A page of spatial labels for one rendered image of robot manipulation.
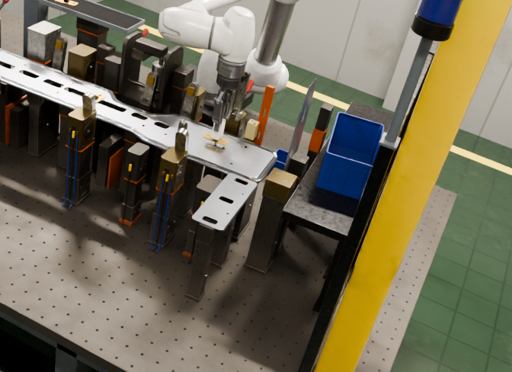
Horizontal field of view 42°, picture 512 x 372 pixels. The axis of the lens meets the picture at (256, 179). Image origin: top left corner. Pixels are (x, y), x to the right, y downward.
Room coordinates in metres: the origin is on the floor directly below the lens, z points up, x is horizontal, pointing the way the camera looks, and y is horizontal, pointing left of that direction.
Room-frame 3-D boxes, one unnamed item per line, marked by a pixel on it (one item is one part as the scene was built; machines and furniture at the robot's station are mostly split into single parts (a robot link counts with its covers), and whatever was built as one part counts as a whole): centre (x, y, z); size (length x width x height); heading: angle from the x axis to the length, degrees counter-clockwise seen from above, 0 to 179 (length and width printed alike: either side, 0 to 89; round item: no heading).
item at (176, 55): (2.21, 0.47, 0.94); 0.18 x 0.13 x 0.49; 77
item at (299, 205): (2.02, -0.31, 1.01); 0.90 x 0.22 x 0.03; 167
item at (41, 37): (2.28, 0.90, 0.90); 0.13 x 0.08 x 0.41; 167
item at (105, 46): (2.26, 0.66, 0.90); 0.05 x 0.05 x 0.40; 77
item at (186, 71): (2.19, 0.35, 0.91); 0.07 x 0.05 x 0.42; 167
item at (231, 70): (1.92, 0.16, 1.30); 0.09 x 0.09 x 0.06
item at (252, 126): (2.03, 0.06, 0.88); 0.04 x 0.04 x 0.37; 77
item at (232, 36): (1.92, 0.17, 1.40); 0.13 x 0.11 x 0.16; 96
